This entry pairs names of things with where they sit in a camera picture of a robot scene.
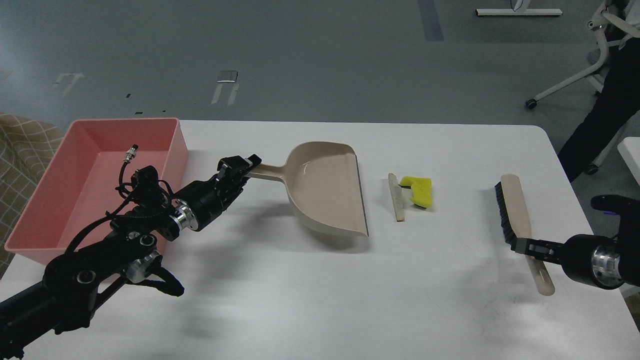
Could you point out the white office chair base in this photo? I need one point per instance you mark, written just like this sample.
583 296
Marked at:
623 14

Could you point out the white desk foot bar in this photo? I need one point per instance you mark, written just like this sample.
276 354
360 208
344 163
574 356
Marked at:
519 8

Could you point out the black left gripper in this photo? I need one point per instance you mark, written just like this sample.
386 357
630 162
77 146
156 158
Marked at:
208 199

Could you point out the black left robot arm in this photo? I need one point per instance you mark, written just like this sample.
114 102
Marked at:
119 249

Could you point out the beige hand brush black bristles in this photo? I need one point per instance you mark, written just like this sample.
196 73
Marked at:
516 228

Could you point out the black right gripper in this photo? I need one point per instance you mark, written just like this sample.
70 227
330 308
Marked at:
587 259

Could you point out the pink plastic bin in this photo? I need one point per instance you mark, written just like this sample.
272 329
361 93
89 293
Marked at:
79 185

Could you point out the slice of toast bread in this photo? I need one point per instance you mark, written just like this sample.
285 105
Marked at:
396 197

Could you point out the beige checkered cloth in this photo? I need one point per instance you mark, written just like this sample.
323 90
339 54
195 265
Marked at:
26 149

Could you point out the beige plastic dustpan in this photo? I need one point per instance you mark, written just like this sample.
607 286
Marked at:
323 186

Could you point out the yellow sponge piece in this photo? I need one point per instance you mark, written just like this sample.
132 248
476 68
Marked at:
421 190

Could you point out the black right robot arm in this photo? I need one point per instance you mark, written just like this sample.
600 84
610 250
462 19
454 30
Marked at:
627 237

